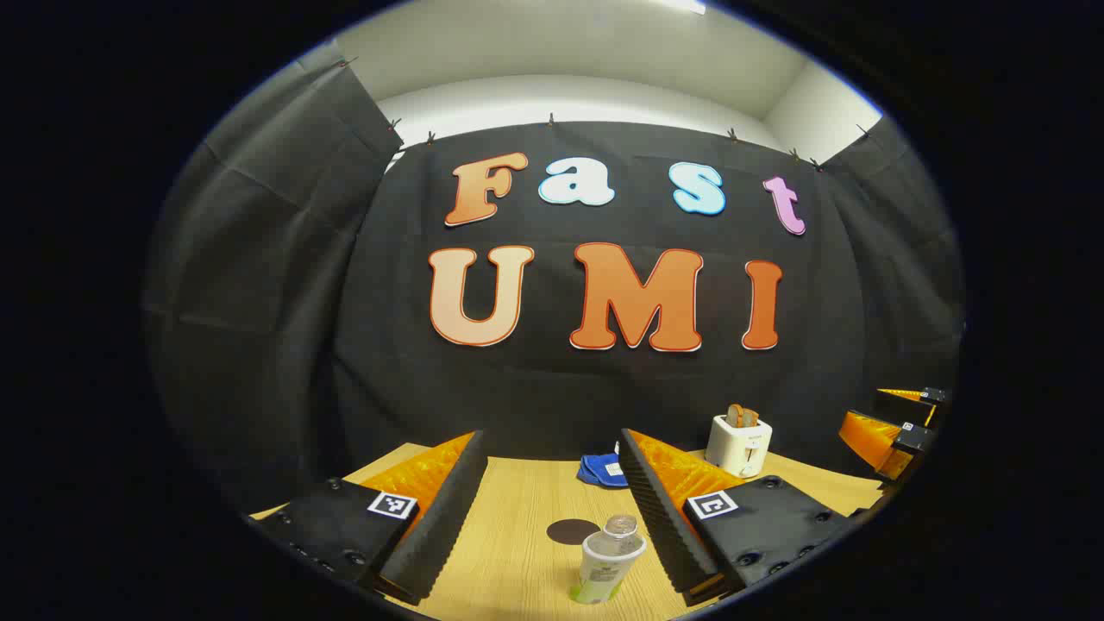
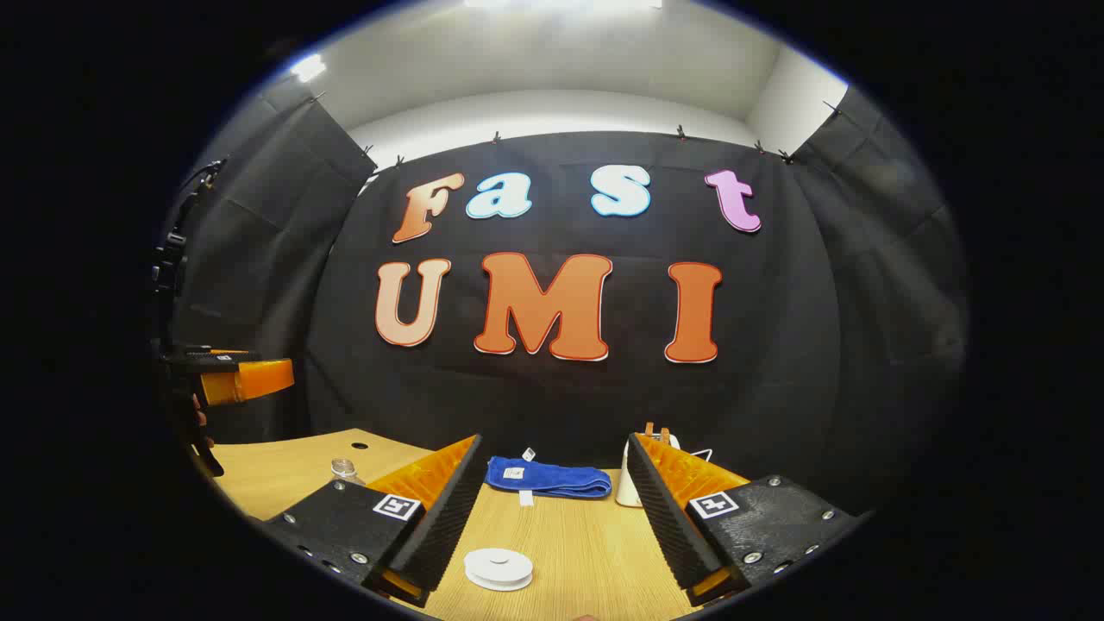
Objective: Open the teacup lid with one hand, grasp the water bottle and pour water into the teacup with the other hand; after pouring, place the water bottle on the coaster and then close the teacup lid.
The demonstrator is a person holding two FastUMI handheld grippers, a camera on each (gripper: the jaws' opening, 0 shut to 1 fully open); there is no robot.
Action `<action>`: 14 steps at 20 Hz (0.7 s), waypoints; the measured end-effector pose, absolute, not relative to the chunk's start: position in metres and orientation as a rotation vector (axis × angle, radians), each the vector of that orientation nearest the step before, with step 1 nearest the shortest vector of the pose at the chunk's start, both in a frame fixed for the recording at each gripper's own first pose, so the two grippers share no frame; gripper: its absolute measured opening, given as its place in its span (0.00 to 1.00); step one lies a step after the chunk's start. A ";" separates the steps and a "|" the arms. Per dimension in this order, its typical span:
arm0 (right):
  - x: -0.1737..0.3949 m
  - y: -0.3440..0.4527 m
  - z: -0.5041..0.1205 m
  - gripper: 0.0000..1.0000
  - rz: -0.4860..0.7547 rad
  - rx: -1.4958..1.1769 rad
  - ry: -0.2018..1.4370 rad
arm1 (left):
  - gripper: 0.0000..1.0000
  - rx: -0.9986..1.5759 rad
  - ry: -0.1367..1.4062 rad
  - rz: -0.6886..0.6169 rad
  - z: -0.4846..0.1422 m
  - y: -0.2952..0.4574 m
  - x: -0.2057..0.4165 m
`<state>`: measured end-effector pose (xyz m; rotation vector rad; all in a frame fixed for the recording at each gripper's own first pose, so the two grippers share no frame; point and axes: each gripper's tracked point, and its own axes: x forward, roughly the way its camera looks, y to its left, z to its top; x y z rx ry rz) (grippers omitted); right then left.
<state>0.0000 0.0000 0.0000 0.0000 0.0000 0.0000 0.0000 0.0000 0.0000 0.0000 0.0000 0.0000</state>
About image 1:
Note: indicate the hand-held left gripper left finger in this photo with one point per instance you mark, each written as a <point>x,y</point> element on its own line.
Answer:
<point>448,517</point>

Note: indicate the white toaster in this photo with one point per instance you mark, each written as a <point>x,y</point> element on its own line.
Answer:
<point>737,448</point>

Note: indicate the plastic water bottle green label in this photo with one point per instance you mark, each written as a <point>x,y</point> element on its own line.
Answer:
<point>604,561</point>

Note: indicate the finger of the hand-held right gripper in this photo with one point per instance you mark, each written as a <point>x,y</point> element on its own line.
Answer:
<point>869,438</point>
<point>934,396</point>

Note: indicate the round dark brown coaster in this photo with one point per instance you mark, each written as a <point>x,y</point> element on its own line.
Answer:
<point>565,532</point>

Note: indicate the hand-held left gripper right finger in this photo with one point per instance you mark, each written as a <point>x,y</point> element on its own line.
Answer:
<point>655,517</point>

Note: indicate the toasted bread slice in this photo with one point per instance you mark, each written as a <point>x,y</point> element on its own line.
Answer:
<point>751,418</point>
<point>735,416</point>

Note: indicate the black backdrop cloth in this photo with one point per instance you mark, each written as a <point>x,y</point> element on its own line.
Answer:
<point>552,388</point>

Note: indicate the folded blue towel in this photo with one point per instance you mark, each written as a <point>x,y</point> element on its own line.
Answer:
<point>595,470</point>

